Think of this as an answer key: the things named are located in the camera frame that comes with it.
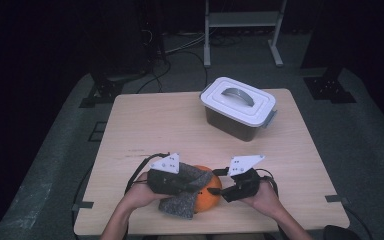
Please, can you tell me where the person's left hand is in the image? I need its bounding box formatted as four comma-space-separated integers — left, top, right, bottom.
123, 171, 168, 210

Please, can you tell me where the clear plastic storage box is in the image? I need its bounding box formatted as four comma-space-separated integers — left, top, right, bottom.
204, 106, 278, 143

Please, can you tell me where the white metal stand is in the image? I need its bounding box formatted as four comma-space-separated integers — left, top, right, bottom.
203, 0, 288, 69

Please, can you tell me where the left hand-held gripper cable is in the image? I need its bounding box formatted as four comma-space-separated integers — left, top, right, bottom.
71, 152, 171, 240

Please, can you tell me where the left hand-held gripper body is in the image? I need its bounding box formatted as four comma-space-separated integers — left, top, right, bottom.
146, 152, 182, 196

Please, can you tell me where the grey floor cable bundle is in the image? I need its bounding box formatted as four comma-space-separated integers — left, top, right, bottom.
163, 31, 208, 56

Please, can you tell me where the person's right hand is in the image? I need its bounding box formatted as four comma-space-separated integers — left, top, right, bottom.
242, 179, 286, 216

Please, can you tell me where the black stand base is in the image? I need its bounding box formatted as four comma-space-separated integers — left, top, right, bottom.
79, 66, 148, 109
301, 66, 358, 105

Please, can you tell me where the grey fuzzy cloth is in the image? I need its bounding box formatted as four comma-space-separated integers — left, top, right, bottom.
158, 162, 215, 220

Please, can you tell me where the right hand-held gripper cable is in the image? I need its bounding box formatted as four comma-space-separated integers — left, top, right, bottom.
254, 168, 280, 198

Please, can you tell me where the grey tape strip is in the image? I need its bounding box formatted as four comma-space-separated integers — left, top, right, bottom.
71, 200, 95, 212
324, 194, 351, 205

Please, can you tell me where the dark rounded object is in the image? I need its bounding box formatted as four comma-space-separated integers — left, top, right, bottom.
323, 224, 362, 240

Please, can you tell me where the orange plush toy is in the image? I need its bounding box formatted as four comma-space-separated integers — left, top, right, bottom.
193, 164, 224, 214

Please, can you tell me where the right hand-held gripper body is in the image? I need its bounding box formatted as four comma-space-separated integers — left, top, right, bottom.
224, 154, 266, 204

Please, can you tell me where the white lid with grey handle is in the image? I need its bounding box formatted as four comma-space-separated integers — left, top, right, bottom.
199, 76, 277, 129

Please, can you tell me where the hand-held gripper cable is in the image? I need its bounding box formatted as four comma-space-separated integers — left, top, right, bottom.
254, 168, 280, 198
71, 152, 171, 240

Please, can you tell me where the thin black floor cable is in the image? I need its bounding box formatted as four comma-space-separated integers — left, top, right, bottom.
343, 203, 375, 240

